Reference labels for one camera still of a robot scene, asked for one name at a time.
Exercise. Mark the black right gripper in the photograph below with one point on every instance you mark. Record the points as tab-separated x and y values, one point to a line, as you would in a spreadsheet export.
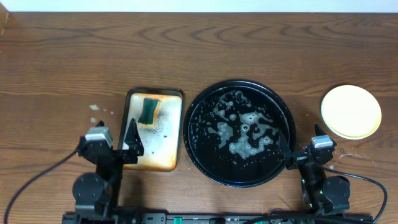
301	158

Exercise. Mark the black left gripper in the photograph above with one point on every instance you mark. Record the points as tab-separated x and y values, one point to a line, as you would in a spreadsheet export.
112	154

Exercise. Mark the green and yellow sponge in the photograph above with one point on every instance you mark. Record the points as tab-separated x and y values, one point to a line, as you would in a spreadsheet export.
150	110

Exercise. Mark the pale yellow plate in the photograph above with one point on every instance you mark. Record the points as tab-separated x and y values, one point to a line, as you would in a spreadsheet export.
351	112

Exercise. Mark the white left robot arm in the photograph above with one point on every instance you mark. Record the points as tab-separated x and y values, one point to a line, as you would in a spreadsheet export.
97	193

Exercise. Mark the rectangular soapy baking tray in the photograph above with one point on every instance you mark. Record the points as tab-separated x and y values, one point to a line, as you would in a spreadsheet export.
161	143

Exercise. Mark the round black tray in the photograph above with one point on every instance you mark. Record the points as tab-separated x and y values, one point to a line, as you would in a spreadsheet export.
232	133

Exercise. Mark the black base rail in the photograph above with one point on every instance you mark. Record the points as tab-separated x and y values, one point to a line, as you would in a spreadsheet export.
163	218

